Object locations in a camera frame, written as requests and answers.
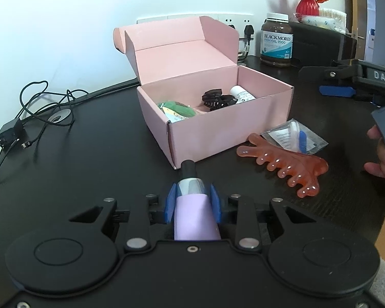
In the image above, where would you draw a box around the lilac cosmetic tube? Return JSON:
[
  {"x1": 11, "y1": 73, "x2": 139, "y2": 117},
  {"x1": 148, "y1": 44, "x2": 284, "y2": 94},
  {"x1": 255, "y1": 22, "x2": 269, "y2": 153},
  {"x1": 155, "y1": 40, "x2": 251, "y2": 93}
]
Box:
[{"x1": 174, "y1": 160, "x2": 220, "y2": 241}]

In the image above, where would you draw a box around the clear plastic bag kit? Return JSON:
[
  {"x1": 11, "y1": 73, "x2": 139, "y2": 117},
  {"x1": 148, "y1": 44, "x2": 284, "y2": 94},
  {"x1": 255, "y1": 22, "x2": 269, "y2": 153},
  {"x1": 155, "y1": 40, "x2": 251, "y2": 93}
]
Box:
[{"x1": 261, "y1": 119, "x2": 328, "y2": 155}]

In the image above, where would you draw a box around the red massage tool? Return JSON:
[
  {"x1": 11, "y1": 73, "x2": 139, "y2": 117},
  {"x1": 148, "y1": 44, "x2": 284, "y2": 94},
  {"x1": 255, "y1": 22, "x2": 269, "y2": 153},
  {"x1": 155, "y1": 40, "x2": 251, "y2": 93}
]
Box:
[{"x1": 236, "y1": 133, "x2": 329, "y2": 198}]

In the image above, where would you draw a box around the white cream tube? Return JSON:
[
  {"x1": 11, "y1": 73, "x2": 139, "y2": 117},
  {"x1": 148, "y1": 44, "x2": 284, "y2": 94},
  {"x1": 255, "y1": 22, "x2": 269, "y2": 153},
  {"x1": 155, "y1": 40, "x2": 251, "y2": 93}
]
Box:
[{"x1": 230, "y1": 85, "x2": 256, "y2": 104}]

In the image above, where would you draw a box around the colourful card package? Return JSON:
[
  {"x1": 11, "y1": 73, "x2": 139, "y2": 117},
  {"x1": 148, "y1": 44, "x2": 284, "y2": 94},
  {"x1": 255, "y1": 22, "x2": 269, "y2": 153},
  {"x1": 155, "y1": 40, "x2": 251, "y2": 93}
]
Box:
[{"x1": 158, "y1": 101, "x2": 197, "y2": 123}]

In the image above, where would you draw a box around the black hair claw clip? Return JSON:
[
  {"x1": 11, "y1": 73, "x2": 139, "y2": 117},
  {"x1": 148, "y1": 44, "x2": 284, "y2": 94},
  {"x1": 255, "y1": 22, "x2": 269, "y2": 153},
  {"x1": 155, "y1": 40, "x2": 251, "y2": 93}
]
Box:
[{"x1": 201, "y1": 89, "x2": 238, "y2": 111}]

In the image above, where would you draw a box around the person right hand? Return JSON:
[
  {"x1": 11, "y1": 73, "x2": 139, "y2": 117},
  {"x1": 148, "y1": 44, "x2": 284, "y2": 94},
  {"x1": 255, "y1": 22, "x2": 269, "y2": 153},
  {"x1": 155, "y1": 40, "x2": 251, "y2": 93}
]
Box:
[{"x1": 364, "y1": 125, "x2": 385, "y2": 179}]

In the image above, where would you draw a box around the cotton swab box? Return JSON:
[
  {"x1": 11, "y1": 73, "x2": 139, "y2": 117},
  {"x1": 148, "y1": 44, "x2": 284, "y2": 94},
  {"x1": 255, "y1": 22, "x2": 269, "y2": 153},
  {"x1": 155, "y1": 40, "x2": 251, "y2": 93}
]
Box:
[{"x1": 295, "y1": 8, "x2": 347, "y2": 34}]

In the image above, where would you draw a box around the brown supplement bottle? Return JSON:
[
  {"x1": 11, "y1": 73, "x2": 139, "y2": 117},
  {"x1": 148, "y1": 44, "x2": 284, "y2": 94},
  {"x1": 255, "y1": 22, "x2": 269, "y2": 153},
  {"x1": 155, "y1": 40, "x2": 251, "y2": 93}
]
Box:
[{"x1": 261, "y1": 13, "x2": 293, "y2": 68}]

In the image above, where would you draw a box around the silver desk grommet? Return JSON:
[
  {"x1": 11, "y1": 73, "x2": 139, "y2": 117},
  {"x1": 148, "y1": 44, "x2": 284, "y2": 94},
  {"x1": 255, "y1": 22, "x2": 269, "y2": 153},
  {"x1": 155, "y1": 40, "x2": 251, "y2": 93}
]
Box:
[{"x1": 49, "y1": 109, "x2": 71, "y2": 124}]

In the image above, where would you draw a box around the black power adapter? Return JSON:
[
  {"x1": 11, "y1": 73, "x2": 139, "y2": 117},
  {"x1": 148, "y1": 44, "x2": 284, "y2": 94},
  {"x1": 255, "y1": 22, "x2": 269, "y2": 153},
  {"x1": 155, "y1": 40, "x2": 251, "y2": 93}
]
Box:
[{"x1": 0, "y1": 118, "x2": 24, "y2": 149}]

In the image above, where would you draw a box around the white wall socket strip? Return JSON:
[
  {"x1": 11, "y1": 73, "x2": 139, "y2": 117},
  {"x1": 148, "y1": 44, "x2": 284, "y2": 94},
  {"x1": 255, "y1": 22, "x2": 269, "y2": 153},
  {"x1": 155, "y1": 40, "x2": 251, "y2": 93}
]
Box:
[{"x1": 136, "y1": 12, "x2": 256, "y2": 39}]

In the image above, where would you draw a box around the black tangled cable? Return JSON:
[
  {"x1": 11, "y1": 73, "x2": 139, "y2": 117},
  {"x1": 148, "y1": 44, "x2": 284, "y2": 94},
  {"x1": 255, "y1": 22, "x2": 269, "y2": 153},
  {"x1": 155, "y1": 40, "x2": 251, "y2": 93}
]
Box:
[{"x1": 0, "y1": 80, "x2": 140, "y2": 187}]

